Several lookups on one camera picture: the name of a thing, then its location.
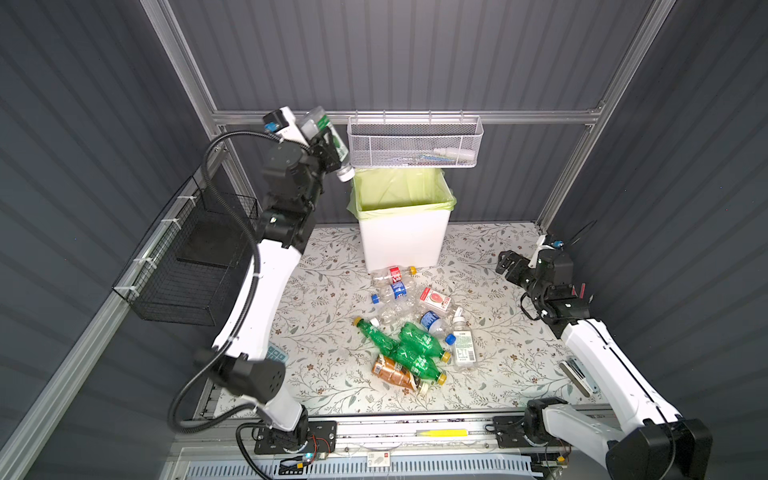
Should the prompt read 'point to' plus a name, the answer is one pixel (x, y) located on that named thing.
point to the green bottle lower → (417, 363)
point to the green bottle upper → (411, 335)
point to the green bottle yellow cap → (387, 343)
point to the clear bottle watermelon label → (434, 299)
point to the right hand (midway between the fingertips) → (518, 261)
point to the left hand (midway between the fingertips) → (327, 131)
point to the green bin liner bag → (387, 191)
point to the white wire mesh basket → (414, 142)
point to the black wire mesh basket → (182, 271)
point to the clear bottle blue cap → (397, 294)
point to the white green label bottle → (465, 348)
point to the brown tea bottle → (385, 367)
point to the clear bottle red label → (392, 274)
